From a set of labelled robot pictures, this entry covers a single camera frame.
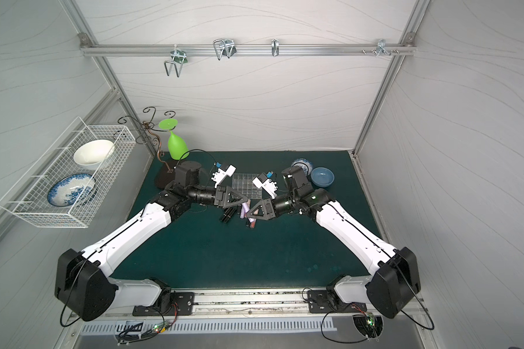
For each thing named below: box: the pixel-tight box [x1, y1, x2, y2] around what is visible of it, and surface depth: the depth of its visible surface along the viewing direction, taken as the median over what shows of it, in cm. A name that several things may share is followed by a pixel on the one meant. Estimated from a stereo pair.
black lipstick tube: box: [219, 207, 237, 224], surface depth 97 cm
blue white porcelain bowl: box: [290, 157, 313, 176], surface depth 113 cm
